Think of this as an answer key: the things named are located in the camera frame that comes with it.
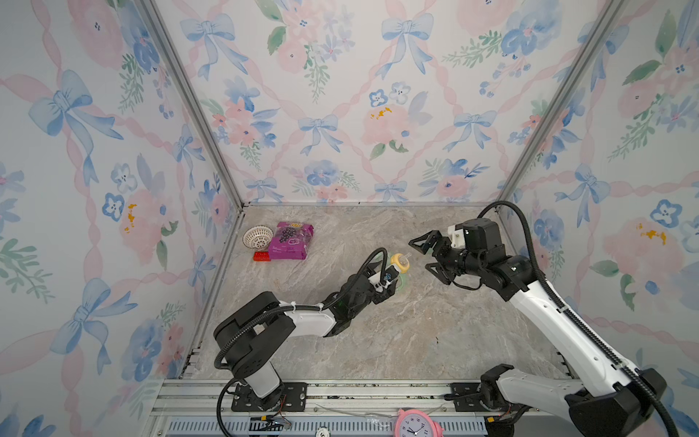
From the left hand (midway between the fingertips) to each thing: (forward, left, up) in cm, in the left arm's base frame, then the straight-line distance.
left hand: (389, 268), depth 83 cm
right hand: (-2, -6, +13) cm, 14 cm away
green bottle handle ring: (-5, -3, +3) cm, 7 cm away
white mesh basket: (+21, +49, -12) cm, 55 cm away
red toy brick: (+13, +45, -12) cm, 49 cm away
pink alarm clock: (-38, -5, -12) cm, 40 cm away
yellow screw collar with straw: (-2, -3, +7) cm, 8 cm away
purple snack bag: (+17, +34, -8) cm, 39 cm away
